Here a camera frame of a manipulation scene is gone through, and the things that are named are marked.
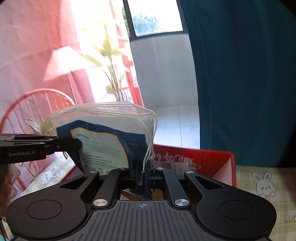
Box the teal curtain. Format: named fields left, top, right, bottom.
left=180, top=1, right=295, bottom=168

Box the red wire chair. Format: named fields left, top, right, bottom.
left=1, top=88, right=75, bottom=192

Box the checked bunny tablecloth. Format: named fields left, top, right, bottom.
left=19, top=152, right=296, bottom=241

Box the pink printed backdrop cloth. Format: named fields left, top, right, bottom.
left=0, top=0, right=145, bottom=193

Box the red strawberry cardboard box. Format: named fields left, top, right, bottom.
left=151, top=145, right=236, bottom=187

